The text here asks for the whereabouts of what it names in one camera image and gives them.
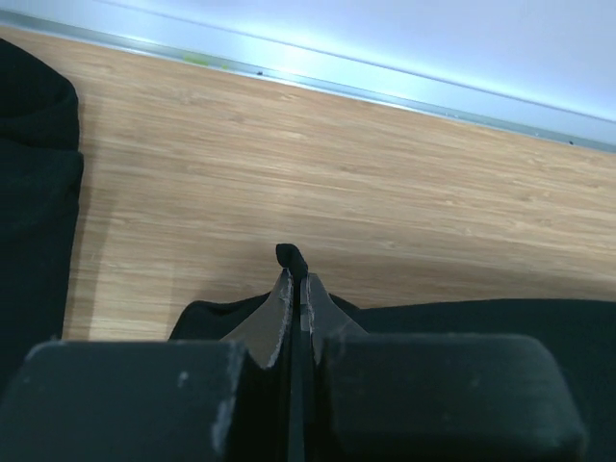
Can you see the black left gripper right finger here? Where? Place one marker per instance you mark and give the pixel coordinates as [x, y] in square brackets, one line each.
[433, 397]

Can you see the folded black t shirt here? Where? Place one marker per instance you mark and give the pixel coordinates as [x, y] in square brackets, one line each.
[41, 175]

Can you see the black t shirt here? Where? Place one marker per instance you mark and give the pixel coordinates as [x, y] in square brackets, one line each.
[579, 333]
[41, 175]

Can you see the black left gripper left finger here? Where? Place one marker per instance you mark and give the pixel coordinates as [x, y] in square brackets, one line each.
[182, 400]

